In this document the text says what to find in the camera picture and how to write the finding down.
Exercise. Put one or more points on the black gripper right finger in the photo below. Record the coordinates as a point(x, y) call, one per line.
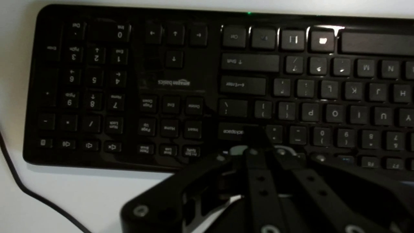
point(344, 199)

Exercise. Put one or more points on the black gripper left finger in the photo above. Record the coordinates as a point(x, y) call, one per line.
point(194, 195)

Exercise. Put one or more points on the black computer keyboard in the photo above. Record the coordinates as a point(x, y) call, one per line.
point(172, 86)

